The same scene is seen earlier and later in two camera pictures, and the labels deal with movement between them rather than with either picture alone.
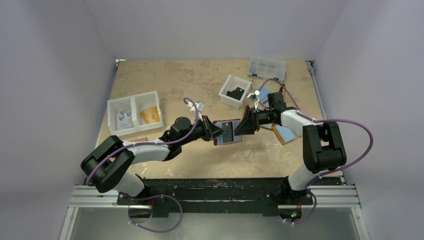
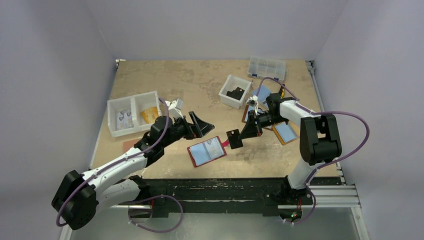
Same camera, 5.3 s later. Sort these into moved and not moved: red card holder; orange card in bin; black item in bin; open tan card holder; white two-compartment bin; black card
Moved: red card holder; black card
Not moved: black item in bin; white two-compartment bin; orange card in bin; open tan card holder
